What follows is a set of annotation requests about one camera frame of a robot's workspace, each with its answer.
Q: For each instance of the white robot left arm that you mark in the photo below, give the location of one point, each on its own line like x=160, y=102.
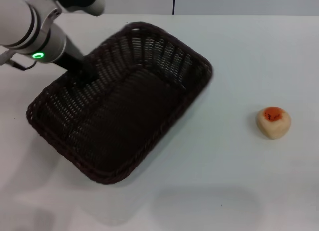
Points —
x=22, y=26

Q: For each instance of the black woven wicker basket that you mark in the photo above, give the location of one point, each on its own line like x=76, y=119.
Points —
x=139, y=108

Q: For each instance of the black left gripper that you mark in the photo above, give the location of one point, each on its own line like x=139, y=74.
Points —
x=74, y=65

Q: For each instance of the cream bun with orange centre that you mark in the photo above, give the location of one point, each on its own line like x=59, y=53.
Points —
x=273, y=123

